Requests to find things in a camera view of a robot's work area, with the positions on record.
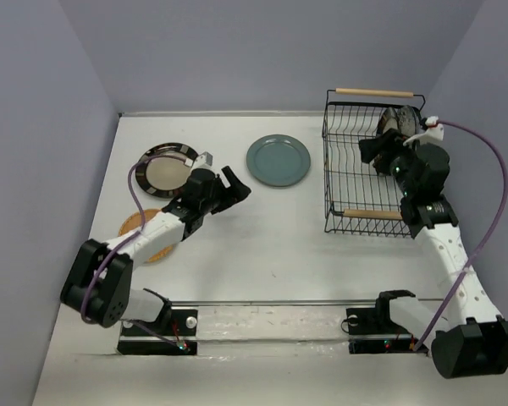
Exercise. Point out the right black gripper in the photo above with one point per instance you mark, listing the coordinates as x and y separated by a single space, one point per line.
390 142

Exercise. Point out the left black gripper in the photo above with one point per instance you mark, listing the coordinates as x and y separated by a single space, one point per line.
237 192

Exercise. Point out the black rimmed plate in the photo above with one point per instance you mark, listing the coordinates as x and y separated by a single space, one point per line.
390 119
164 169

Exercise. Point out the blue floral plate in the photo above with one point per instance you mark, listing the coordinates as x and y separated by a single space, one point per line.
408 120

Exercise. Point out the teal plate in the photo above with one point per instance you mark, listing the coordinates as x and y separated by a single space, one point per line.
278 160

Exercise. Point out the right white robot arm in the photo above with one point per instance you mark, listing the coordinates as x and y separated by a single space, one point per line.
467 335

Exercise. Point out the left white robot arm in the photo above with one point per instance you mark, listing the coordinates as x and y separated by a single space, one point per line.
99 282

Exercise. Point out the orange woven coaster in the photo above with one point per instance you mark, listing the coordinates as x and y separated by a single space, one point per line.
134 221

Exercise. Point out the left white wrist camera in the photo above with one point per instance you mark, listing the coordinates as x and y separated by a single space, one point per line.
202 161

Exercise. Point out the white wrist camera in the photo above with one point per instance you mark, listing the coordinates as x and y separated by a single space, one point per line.
202 161
433 132

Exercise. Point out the black wire dish rack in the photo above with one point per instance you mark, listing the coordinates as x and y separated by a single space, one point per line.
358 201

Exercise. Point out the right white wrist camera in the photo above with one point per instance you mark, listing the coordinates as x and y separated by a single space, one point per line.
433 132

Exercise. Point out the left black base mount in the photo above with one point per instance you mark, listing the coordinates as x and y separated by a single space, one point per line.
151 325

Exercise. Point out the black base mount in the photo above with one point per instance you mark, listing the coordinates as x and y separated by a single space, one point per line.
151 325
371 330

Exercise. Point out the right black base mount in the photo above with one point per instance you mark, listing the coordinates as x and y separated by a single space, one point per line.
371 330

